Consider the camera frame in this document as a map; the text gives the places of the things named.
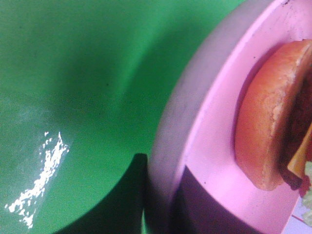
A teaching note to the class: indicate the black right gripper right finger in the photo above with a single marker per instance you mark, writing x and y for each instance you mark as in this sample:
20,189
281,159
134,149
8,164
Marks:
195,211

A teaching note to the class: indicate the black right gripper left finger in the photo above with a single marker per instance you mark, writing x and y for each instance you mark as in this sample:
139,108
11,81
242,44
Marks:
120,212

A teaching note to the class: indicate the pink round plate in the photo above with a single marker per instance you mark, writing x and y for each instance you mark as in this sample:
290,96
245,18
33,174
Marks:
198,123

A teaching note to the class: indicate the burger with lettuce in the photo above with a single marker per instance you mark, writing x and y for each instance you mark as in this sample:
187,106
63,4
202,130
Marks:
274,125

